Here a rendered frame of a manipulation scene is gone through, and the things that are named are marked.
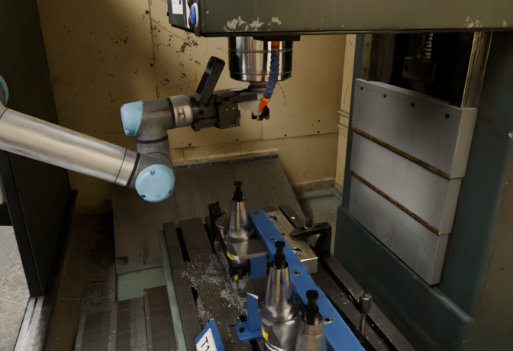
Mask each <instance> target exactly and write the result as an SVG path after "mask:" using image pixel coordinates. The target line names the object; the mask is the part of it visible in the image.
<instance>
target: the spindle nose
mask: <svg viewBox="0 0 513 351"><path fill-rule="evenodd" d="M227 41H228V48H229V49H228V70H229V71H230V77H231V78H232V79H233V80H237V81H241V82H267V81H268V76H269V71H270V69H269V67H270V60H271V59H270V56H271V55H272V54H271V53H270V51H271V42H265V41H260V40H253V37H227ZM293 43H294V41H280V51H279V54H280V56H279V59H280V61H279V64H280V66H279V76H278V82H281V81H285V80H288V79H290V78H291V77H292V67H293Z"/></svg>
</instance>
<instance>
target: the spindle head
mask: <svg viewBox="0 0 513 351"><path fill-rule="evenodd" d="M167 6H168V12H167V13H166V14H167V16H169V23H170V24H171V26H172V27H176V28H178V29H181V30H184V31H188V32H190V33H195V27H194V29H193V30H192V31H191V30H190V28H188V25H187V12H186V0H182V9H183V14H174V13H173V5H172V0H167ZM199 11H200V27H201V36H203V37H262V36H299V35H336V34H409V33H446V32H483V31H513V0H199Z"/></svg>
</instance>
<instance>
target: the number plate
mask: <svg viewBox="0 0 513 351"><path fill-rule="evenodd" d="M196 346H197V350H198V351H217V349H216V345H215V341H214V338H213V335H212V332H211V328H209V330H208V331H207V332H206V334H205V335H204V336H203V337H202V338H201V339H200V341H199V342H198V343H197V345H196Z"/></svg>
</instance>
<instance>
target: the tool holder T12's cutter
mask: <svg viewBox="0 0 513 351"><path fill-rule="evenodd" d="M250 273H251V271H250V260H247V261H246V262H244V263H241V264H237V263H234V262H232V261H231V260H230V261H229V264H228V274H229V276H230V277H231V276H235V280H241V279H243V276H245V275H246V276H247V278H248V277H249V275H250Z"/></svg>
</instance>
